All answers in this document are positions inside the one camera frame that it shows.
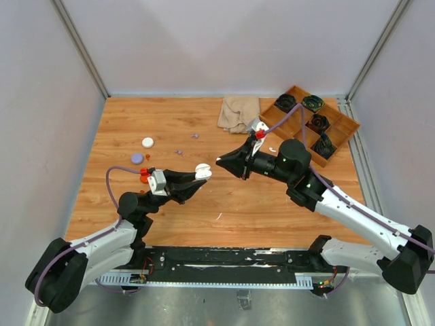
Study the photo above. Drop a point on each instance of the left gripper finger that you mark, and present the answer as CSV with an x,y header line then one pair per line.
x,y
178,178
184,191

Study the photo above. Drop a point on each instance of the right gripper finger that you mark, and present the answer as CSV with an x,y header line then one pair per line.
x,y
237,154
234,167

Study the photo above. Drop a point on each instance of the white round case far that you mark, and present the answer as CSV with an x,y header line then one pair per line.
x,y
148,142

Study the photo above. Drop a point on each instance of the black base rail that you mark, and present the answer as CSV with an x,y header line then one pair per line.
x,y
219,267

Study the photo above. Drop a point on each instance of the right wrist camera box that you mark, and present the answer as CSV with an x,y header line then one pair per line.
x,y
258,128

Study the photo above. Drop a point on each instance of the orange round case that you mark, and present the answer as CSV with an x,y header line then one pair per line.
x,y
143,179

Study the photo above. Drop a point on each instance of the beige folded cloth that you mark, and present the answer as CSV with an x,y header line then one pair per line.
x,y
237,112

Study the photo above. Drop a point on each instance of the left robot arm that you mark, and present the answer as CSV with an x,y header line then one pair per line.
x,y
66,267

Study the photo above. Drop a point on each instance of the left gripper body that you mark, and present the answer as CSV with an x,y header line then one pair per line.
x,y
167,190

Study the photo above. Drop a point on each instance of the purple round case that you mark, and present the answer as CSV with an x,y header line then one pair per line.
x,y
137,158

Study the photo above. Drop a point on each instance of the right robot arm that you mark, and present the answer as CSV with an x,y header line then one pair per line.
x,y
400,254

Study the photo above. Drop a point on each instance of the dark rolled sock bottom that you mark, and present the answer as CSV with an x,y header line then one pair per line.
x,y
323,146

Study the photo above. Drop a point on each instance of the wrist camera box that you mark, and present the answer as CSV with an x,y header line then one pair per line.
x,y
157,183
258,128

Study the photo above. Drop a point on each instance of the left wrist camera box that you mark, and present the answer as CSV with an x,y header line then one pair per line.
x,y
157,183

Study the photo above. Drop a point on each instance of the dark rolled sock top-right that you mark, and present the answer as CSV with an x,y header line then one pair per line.
x,y
313,103

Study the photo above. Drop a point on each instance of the dark rolled sock top-left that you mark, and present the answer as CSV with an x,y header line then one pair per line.
x,y
285,102

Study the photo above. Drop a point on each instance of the dark rolled sock middle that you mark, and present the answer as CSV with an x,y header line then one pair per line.
x,y
318,123

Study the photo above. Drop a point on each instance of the white earbud charging case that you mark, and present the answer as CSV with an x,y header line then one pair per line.
x,y
203,172

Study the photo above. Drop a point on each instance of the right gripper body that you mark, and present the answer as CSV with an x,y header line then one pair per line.
x,y
249,160

